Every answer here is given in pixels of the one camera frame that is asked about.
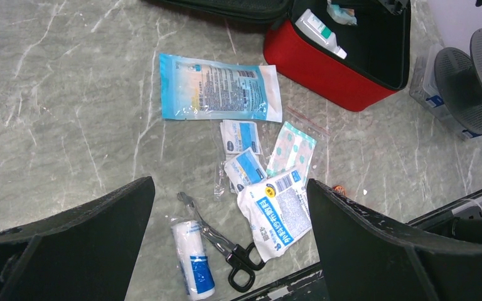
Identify white bandage roll blue label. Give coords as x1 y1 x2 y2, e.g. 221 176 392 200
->
171 220 215 300

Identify alcohol wipes clear bag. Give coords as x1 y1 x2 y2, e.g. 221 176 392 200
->
219 120 267 194

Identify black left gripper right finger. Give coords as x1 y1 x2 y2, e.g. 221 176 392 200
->
306 179 482 301

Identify white gauze dressing packet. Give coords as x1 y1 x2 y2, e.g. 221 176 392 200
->
237 168 312 262

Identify red medicine kit case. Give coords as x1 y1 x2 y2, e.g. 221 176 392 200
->
164 1 412 112

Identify white bottle green label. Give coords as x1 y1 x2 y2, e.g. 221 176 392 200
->
295 9 348 59

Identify black handled scissors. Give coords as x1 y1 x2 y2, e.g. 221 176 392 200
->
177 192 265 293

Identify grey filament spool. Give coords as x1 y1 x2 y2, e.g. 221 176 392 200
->
434 28 482 135

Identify teal header small items bag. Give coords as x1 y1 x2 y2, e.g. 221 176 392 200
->
326 0 358 26

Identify blue cotton swab packet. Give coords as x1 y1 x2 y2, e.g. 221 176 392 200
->
159 53 283 123

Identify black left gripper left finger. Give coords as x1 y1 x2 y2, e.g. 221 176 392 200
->
0 177 155 300

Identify adhesive bandages clear bag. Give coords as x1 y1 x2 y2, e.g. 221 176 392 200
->
266 106 330 182

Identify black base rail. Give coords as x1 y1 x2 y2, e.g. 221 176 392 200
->
230 181 482 301

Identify small orange cap piece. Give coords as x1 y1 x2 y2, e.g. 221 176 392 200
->
332 185 346 196

